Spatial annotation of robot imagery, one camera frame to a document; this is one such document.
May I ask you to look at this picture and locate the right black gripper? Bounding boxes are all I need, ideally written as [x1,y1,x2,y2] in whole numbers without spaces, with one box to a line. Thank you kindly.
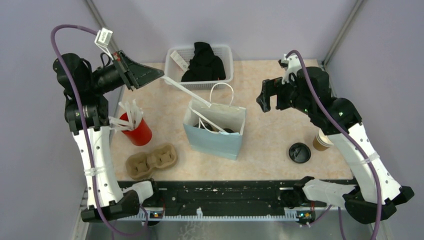
[256,75,313,116]

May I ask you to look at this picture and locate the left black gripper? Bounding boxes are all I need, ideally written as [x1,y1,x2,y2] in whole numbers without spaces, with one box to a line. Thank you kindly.
[87,49,165,94]

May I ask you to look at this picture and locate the black coffee cup lid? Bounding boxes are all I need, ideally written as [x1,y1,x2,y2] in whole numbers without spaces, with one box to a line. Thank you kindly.
[223,128,235,134]

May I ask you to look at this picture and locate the single white paper straw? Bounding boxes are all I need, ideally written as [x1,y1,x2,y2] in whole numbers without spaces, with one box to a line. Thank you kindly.
[161,76,212,108]

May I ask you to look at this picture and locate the light blue paper bag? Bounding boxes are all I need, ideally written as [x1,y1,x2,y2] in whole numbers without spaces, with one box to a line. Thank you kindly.
[182,82,247,160]

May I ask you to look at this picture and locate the stack of paper cups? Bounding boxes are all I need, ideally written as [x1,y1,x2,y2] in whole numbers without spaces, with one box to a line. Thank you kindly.
[312,129,334,152]

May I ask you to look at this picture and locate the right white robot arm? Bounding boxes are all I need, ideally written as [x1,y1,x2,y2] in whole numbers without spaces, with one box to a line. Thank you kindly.
[256,67,414,224]

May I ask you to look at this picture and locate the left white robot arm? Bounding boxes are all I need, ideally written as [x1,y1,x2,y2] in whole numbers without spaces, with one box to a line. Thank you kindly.
[52,50,164,223]

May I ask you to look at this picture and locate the white plastic basket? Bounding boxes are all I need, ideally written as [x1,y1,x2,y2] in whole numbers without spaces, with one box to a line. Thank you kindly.
[164,41,234,90]

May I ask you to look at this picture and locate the white paper packet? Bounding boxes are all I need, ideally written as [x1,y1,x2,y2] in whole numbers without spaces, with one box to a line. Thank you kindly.
[170,50,189,72]

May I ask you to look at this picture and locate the red straw holder cup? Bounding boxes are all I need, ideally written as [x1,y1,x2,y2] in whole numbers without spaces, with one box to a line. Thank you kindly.
[121,118,153,146]

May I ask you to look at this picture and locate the black cloth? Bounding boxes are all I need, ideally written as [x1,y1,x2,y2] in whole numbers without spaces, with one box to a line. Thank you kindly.
[181,41,227,83]

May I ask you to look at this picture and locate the brown pulp cup carrier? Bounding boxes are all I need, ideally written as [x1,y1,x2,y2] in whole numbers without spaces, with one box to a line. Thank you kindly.
[125,143,178,181]

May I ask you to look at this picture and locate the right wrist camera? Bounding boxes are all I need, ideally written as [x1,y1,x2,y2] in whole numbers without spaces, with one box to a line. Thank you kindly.
[278,53,302,84]

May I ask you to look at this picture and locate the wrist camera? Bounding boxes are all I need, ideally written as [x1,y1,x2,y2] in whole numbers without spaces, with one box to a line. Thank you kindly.
[278,53,302,84]
[94,27,114,60]

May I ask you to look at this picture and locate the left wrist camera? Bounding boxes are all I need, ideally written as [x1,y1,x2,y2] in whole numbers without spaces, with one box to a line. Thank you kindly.
[94,27,114,60]

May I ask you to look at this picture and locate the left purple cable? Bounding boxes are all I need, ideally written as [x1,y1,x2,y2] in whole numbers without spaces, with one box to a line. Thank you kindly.
[50,24,150,239]

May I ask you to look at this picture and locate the purple cable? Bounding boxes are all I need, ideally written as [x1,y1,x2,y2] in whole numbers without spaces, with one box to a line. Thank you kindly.
[285,49,383,240]
[50,24,150,239]

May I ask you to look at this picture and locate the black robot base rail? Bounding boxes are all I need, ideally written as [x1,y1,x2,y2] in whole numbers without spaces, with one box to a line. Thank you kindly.
[117,177,359,220]

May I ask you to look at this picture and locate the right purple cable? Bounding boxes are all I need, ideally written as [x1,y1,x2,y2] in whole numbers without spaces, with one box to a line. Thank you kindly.
[285,49,383,240]

